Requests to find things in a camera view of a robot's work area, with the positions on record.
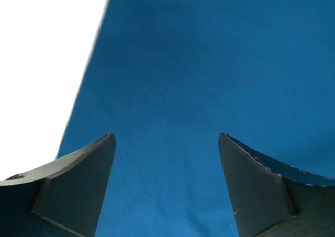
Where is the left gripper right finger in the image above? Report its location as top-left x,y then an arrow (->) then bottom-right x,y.
218,133 -> 334,236

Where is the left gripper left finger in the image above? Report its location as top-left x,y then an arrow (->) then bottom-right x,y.
1,133 -> 116,236

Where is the navy blue t-shirt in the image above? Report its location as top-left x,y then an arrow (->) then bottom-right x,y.
59,0 -> 334,236

